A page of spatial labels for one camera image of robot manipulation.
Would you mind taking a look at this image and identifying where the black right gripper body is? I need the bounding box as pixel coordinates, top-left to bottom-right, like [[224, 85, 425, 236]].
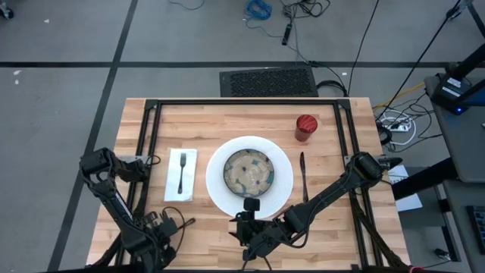
[[229, 209, 274, 262]]

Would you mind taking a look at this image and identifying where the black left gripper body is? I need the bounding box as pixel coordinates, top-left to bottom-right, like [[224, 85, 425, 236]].
[[145, 210, 179, 239]]

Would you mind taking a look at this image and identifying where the round white woven placemat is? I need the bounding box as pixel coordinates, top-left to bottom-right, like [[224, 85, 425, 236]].
[[205, 135, 295, 220]]

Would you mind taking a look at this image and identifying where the dark patterned plate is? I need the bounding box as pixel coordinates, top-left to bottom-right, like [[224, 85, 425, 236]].
[[222, 148, 275, 199]]

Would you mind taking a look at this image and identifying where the white cloth napkin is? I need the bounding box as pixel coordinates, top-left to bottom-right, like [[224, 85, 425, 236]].
[[163, 147, 199, 202]]

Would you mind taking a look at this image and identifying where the metal knife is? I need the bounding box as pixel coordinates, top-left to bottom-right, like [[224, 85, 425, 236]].
[[299, 151, 309, 204]]

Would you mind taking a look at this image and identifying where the metal fork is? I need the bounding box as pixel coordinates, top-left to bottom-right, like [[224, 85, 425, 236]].
[[177, 152, 188, 195]]

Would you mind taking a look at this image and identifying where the red textured cup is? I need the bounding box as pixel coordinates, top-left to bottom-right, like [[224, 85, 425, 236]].
[[294, 114, 319, 143]]

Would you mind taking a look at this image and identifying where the black perforated floor mat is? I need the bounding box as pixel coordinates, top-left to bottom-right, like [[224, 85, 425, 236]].
[[218, 67, 319, 98]]

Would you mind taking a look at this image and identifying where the white paper sheet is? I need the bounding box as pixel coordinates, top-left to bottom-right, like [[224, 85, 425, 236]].
[[386, 164, 424, 212]]

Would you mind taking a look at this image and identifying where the white power strip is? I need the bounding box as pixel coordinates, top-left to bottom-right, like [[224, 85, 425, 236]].
[[383, 115, 413, 133]]

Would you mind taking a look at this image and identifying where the black support beam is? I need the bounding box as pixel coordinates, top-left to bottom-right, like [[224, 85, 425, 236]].
[[391, 157, 460, 201]]

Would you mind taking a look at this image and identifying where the black elongated device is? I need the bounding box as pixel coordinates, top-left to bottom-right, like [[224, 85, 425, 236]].
[[280, 23, 293, 46]]

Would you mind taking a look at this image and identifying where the black plug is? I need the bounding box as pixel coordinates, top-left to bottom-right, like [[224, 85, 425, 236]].
[[433, 247, 452, 262]]

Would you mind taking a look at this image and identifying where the grey desk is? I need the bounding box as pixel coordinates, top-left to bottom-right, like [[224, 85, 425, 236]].
[[441, 180, 485, 273], [423, 74, 485, 184]]

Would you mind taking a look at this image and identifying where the black box with white labels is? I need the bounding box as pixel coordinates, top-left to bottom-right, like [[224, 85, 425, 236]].
[[429, 71, 485, 115]]

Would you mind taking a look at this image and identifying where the black keyboard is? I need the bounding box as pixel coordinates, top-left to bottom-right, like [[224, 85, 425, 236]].
[[465, 205, 485, 256]]

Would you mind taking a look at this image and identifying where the black stand pole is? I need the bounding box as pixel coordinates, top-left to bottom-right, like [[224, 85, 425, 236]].
[[446, 42, 485, 80]]

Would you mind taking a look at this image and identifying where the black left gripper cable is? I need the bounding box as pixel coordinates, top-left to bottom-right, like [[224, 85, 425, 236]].
[[161, 206, 187, 253]]

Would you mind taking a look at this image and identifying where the black table frame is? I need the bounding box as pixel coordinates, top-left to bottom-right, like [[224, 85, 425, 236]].
[[86, 97, 412, 273]]

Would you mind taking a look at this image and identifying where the black cable ring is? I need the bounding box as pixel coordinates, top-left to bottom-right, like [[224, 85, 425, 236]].
[[316, 79, 349, 98]]

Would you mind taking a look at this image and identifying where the yellow floor cable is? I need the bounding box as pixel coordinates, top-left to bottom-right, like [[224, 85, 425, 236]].
[[373, 82, 426, 111]]

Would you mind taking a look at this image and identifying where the black hanging cable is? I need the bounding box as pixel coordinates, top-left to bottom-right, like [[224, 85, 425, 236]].
[[346, 0, 380, 96], [377, 0, 464, 118]]

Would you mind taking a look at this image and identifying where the blue cable coil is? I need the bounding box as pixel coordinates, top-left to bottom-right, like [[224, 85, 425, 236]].
[[242, 0, 274, 30]]

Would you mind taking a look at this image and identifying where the black cable bundle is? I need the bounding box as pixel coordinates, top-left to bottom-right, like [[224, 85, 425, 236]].
[[279, 0, 331, 19]]

